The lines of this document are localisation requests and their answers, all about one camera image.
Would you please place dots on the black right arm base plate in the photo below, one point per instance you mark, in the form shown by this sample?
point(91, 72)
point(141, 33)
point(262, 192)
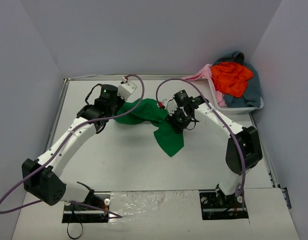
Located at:
point(216, 206)

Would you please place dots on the orange t shirt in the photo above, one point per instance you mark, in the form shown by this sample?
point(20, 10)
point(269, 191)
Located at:
point(231, 78)

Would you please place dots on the pink t shirt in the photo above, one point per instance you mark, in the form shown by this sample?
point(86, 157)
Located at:
point(206, 73)

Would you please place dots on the green t shirt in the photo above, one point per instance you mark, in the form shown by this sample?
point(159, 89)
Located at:
point(148, 111)

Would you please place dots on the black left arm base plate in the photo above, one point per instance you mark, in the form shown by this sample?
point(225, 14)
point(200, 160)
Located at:
point(73, 213)

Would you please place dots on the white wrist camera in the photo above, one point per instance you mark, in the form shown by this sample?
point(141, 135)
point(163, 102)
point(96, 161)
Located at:
point(167, 106)
point(126, 88)

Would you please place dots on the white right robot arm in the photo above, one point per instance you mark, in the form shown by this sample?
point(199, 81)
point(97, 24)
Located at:
point(243, 150)

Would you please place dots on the aluminium table edge rail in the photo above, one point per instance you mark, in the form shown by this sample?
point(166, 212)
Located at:
point(119, 77)

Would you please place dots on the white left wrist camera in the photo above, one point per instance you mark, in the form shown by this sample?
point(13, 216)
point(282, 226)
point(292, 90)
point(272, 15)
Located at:
point(126, 88)

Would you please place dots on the right side table rail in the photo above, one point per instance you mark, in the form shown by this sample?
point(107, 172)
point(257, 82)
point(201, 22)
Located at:
point(272, 175)

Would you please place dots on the grey blue t shirt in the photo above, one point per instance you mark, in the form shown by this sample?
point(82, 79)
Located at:
point(252, 95)

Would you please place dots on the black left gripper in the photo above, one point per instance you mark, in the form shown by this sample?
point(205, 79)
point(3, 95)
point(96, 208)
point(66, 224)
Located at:
point(119, 105)

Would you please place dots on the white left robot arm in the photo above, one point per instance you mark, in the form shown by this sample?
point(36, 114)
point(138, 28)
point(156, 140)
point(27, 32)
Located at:
point(42, 176)

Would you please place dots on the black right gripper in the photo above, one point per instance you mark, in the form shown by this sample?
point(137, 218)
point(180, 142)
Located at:
point(174, 120)

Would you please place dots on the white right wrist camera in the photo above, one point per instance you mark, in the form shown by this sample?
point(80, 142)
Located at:
point(167, 106)

